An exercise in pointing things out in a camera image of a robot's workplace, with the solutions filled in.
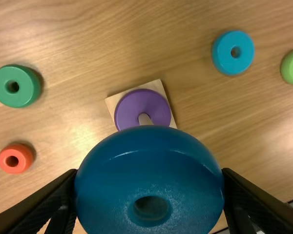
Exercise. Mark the wooden peg base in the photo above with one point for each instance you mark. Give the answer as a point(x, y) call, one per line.
point(159, 85)

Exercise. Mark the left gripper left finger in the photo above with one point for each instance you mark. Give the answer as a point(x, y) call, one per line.
point(34, 209)

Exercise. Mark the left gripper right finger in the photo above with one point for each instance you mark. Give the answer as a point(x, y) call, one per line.
point(254, 207)

